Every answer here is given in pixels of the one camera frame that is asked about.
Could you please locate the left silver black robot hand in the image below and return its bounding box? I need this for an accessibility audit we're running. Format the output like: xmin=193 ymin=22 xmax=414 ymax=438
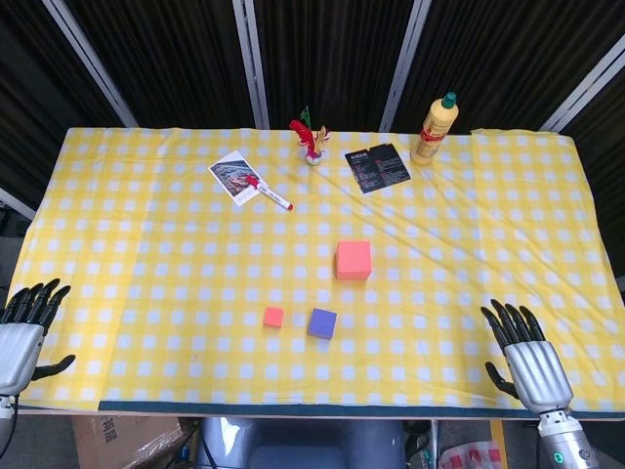
xmin=0 ymin=277 xmax=77 ymax=398

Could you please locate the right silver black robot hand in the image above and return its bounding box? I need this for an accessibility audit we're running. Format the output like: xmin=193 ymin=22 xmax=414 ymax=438
xmin=480 ymin=298 xmax=575 ymax=415

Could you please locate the large pink cube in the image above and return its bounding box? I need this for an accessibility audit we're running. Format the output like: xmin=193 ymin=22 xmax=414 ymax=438
xmin=335 ymin=239 xmax=373 ymax=281

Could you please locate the purple cube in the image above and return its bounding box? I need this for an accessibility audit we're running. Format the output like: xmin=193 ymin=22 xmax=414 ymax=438
xmin=307 ymin=308 xmax=338 ymax=340

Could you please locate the red white plastic bag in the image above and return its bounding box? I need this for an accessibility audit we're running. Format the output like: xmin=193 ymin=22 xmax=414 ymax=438
xmin=437 ymin=439 xmax=505 ymax=469

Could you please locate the brown cardboard box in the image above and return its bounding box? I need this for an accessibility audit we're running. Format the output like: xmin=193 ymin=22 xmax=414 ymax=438
xmin=71 ymin=414 xmax=190 ymax=469

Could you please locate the yellow white checkered tablecloth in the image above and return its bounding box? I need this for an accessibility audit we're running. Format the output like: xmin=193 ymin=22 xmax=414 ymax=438
xmin=4 ymin=126 xmax=625 ymax=414

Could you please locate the grey robot torso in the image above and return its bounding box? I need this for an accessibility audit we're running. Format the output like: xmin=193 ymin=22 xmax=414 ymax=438
xmin=197 ymin=415 xmax=407 ymax=469

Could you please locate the yellow bottle green cap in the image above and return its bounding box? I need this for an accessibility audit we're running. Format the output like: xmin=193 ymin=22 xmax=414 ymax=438
xmin=409 ymin=91 xmax=461 ymax=166

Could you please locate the black printed card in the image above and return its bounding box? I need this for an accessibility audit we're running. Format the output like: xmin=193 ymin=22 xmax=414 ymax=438
xmin=344 ymin=142 xmax=411 ymax=195

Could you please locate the photo postcard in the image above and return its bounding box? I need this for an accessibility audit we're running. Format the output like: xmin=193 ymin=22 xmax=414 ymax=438
xmin=208 ymin=149 xmax=262 ymax=206

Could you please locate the red white marker pen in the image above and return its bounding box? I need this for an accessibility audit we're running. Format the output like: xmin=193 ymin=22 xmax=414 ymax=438
xmin=244 ymin=175 xmax=295 ymax=212

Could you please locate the colourful feather shuttlecock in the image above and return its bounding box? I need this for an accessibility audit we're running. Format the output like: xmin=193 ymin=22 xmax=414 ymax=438
xmin=288 ymin=106 xmax=330 ymax=166

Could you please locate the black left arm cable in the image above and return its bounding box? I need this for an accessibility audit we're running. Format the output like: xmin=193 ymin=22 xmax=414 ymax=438
xmin=0 ymin=394 xmax=21 ymax=458

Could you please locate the grey metal frame post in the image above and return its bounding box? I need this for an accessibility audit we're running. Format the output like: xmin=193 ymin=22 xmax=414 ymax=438
xmin=539 ymin=33 xmax=625 ymax=133
xmin=378 ymin=0 xmax=434 ymax=133
xmin=41 ymin=0 xmax=140 ymax=129
xmin=231 ymin=0 xmax=271 ymax=131

